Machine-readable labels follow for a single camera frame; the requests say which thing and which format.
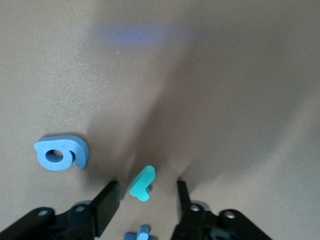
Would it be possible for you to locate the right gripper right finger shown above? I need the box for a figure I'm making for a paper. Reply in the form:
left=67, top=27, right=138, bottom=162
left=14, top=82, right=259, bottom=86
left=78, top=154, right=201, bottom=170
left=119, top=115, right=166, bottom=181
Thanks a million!
left=171, top=180, right=218, bottom=240

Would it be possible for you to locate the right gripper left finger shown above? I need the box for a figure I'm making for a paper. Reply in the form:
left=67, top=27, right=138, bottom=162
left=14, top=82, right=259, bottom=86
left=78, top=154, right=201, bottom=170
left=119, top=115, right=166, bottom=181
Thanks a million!
left=64, top=180, right=121, bottom=240

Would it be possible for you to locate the teal foam letter r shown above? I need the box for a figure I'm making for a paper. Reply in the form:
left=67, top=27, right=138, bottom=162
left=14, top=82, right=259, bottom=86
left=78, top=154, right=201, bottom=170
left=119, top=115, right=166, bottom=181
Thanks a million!
left=129, top=165, right=156, bottom=202

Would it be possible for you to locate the blue foam plus sign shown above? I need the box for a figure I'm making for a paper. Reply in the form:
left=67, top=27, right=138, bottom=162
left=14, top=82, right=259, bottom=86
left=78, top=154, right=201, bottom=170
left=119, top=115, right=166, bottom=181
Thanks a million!
left=123, top=224, right=157, bottom=240

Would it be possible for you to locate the blue foam number six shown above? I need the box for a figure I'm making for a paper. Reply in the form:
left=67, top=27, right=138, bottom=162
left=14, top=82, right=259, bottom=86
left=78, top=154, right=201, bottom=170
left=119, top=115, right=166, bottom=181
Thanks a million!
left=33, top=134, right=89, bottom=172

